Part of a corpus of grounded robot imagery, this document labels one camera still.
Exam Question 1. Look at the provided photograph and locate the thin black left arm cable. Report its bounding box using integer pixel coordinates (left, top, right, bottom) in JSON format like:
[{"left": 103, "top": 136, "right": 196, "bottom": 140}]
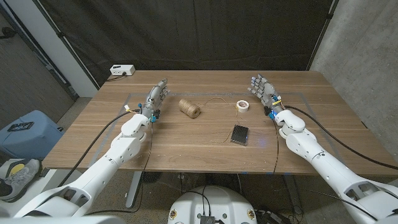
[{"left": 83, "top": 121, "right": 155, "bottom": 215}]

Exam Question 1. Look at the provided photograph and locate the black backdrop curtain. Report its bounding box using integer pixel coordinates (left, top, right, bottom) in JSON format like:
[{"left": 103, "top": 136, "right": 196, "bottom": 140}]
[{"left": 32, "top": 0, "right": 340, "bottom": 88}]

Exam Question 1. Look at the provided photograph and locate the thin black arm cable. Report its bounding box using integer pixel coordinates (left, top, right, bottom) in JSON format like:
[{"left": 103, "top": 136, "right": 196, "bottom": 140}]
[
  {"left": 272, "top": 119, "right": 280, "bottom": 174},
  {"left": 83, "top": 121, "right": 155, "bottom": 215}
]

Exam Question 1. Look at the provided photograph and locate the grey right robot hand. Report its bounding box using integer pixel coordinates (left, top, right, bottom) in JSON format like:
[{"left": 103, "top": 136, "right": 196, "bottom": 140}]
[{"left": 247, "top": 73, "right": 285, "bottom": 121}]

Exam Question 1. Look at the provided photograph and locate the black backdrop frame pole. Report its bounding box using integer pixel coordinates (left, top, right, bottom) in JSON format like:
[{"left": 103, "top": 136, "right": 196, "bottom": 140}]
[
  {"left": 32, "top": 0, "right": 101, "bottom": 90},
  {"left": 306, "top": 0, "right": 340, "bottom": 72}
]

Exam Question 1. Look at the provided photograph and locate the black round fan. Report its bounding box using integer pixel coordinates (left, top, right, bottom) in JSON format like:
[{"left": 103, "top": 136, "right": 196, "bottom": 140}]
[{"left": 141, "top": 172, "right": 163, "bottom": 184}]

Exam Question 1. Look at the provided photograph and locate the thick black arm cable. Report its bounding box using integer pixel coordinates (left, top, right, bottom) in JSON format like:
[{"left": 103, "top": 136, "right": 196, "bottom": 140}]
[
  {"left": 57, "top": 108, "right": 142, "bottom": 187},
  {"left": 284, "top": 105, "right": 398, "bottom": 171}
]

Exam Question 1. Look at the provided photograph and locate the black wall fixture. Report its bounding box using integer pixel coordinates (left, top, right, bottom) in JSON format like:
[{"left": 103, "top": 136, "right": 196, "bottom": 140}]
[{"left": 0, "top": 26, "right": 18, "bottom": 40}]

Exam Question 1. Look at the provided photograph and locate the white adhesive tape roll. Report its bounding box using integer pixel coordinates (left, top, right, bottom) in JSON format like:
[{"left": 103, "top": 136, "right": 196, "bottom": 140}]
[{"left": 236, "top": 100, "right": 250, "bottom": 113}]

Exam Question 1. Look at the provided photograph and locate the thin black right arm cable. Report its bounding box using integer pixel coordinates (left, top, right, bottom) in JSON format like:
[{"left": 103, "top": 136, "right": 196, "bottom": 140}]
[{"left": 272, "top": 119, "right": 280, "bottom": 174}]

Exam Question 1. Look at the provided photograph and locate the black outlet box cord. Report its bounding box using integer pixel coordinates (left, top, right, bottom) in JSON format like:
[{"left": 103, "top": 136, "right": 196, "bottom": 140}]
[{"left": 105, "top": 72, "right": 127, "bottom": 82}]

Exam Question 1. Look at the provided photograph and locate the black torso cable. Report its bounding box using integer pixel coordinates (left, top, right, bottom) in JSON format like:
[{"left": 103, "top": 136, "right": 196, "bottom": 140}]
[{"left": 182, "top": 185, "right": 213, "bottom": 218}]

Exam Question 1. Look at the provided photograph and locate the jute twine strand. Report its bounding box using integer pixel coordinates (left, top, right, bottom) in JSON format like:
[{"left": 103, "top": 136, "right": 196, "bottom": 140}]
[{"left": 198, "top": 96, "right": 249, "bottom": 144}]

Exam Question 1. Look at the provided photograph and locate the brown jute twine spool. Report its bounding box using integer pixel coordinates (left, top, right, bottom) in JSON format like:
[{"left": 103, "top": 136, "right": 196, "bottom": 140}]
[{"left": 178, "top": 98, "right": 201, "bottom": 119}]

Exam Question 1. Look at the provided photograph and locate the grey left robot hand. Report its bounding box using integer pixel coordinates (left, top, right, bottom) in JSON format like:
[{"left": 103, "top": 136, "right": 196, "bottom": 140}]
[{"left": 141, "top": 78, "right": 171, "bottom": 123}]

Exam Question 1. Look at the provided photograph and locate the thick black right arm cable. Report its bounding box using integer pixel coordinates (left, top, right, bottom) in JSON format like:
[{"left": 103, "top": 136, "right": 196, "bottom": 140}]
[{"left": 284, "top": 105, "right": 398, "bottom": 171}]

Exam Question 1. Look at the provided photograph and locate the light grey table leg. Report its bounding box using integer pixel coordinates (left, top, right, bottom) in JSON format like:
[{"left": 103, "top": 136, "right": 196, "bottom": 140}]
[{"left": 125, "top": 171, "right": 144, "bottom": 209}]

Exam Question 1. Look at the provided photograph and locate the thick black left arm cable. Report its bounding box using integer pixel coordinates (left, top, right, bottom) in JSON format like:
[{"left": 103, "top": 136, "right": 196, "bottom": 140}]
[{"left": 57, "top": 108, "right": 142, "bottom": 187}]

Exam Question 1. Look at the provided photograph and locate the grey and yellow sneaker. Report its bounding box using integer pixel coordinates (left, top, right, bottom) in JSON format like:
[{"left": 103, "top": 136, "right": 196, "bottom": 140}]
[{"left": 0, "top": 158, "right": 43, "bottom": 203}]

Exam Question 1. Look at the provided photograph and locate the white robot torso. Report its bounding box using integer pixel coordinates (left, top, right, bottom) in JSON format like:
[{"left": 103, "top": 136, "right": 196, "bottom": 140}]
[{"left": 167, "top": 185, "right": 258, "bottom": 224}]

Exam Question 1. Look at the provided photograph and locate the black flat package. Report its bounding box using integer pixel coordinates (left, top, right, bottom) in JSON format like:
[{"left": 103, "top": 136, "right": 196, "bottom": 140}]
[{"left": 230, "top": 124, "right": 249, "bottom": 147}]

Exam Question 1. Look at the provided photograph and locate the white power outlet box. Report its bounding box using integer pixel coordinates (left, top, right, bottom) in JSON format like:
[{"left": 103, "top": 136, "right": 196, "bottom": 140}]
[{"left": 109, "top": 64, "right": 136, "bottom": 77}]

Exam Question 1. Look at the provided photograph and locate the blue plastic container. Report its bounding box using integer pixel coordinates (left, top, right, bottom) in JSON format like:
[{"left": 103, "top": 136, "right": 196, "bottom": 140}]
[{"left": 0, "top": 110, "right": 65, "bottom": 161}]

